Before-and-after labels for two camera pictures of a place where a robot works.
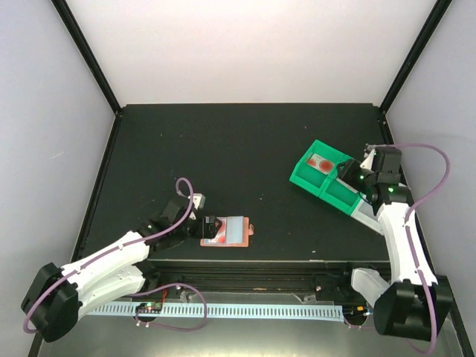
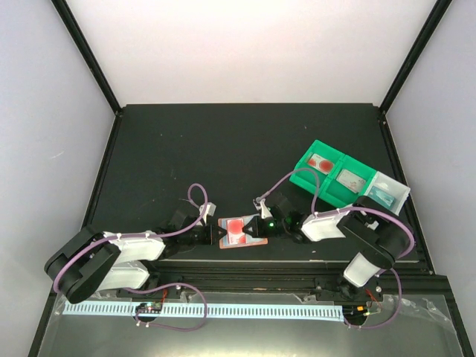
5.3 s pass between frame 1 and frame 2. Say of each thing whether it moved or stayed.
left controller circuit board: stayed
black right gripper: moved
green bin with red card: stayed
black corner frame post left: stayed
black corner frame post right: stayed
